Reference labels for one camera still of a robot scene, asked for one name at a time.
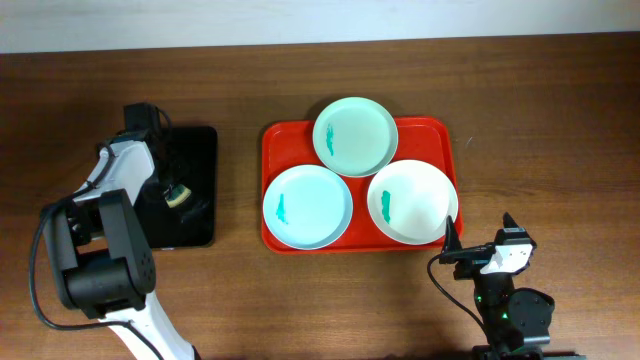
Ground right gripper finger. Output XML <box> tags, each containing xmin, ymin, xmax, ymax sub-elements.
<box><xmin>443</xmin><ymin>216</ymin><xmax>462</xmax><ymax>254</ymax></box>
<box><xmin>502</xmin><ymin>212</ymin><xmax>525</xmax><ymax>233</ymax></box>

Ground green yellow sponge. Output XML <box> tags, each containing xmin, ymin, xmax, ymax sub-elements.
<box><xmin>164</xmin><ymin>184</ymin><xmax>192</xmax><ymax>208</ymax></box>

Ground mint green plate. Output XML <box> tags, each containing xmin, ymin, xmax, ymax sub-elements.
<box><xmin>312</xmin><ymin>97</ymin><xmax>399</xmax><ymax>178</ymax></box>

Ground light blue plate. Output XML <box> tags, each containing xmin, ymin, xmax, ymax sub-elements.
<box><xmin>262</xmin><ymin>165</ymin><xmax>354</xmax><ymax>251</ymax></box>

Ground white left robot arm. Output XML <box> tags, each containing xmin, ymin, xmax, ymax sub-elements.
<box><xmin>31</xmin><ymin>130</ymin><xmax>199</xmax><ymax>359</ymax></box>

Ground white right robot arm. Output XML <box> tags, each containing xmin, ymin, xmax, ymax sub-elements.
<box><xmin>431</xmin><ymin>214</ymin><xmax>582</xmax><ymax>359</ymax></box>

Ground black plastic tray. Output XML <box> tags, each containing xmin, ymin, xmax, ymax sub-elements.
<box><xmin>134</xmin><ymin>126</ymin><xmax>218</xmax><ymax>249</ymax></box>

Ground red plastic tray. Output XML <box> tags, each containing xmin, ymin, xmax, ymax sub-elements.
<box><xmin>261</xmin><ymin>116</ymin><xmax>457</xmax><ymax>254</ymax></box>

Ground white plate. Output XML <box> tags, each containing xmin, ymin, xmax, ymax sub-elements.
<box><xmin>366</xmin><ymin>160</ymin><xmax>459</xmax><ymax>245</ymax></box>

